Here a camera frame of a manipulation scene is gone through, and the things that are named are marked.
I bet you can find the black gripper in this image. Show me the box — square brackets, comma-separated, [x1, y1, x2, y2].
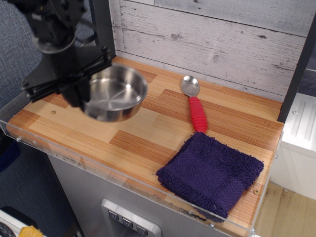
[20, 45, 112, 107]

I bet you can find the stainless steel pan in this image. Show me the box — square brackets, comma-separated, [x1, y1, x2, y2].
[81, 63, 148, 122]

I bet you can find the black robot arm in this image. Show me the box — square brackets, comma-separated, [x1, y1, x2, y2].
[10, 0, 112, 107]

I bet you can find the silver cabinet with button panel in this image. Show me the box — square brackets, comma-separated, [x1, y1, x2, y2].
[49, 156, 248, 237]

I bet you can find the purple folded towel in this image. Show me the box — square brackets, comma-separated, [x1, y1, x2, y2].
[156, 132, 264, 218]

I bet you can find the white metal side cabinet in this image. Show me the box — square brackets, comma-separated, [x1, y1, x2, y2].
[270, 93, 316, 199]

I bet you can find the dark left vertical post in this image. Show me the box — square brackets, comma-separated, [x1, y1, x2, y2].
[89, 0, 116, 59]

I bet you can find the dark vertical post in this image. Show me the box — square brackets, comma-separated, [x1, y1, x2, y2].
[277, 15, 316, 123]
[89, 0, 116, 59]

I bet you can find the red handled metal spoon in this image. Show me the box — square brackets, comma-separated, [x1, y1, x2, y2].
[181, 76, 208, 133]

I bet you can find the dark right vertical post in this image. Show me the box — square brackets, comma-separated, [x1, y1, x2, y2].
[277, 15, 316, 123]

